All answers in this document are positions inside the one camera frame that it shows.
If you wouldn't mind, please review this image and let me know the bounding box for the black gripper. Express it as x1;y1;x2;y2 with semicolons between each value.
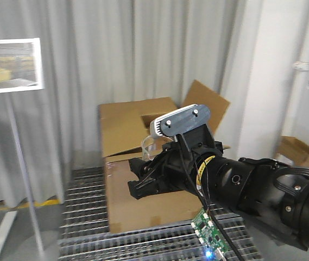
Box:
128;124;223;200

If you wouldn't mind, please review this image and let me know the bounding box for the clear glass beaker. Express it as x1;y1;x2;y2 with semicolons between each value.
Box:
141;136;160;161

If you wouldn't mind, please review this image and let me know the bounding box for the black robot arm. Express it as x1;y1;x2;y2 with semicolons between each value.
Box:
128;125;309;250

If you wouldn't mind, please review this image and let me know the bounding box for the large cardboard box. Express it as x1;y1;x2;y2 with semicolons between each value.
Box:
98;79;231;234

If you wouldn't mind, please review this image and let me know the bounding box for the metal grating platform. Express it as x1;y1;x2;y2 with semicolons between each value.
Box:
58;167;263;260

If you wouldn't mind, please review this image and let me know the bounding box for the green circuit board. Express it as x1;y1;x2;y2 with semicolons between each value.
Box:
191;208;230;260

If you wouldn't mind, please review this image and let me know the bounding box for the small cardboard box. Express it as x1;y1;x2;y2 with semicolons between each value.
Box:
275;136;309;167

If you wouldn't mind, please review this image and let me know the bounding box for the white sign on stand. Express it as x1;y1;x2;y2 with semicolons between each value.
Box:
0;38;44;257

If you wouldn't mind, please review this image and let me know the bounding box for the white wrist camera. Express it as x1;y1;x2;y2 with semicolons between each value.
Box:
149;104;211;139

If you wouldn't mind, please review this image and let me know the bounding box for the black braided cable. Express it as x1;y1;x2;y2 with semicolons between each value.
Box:
178;135;246;261

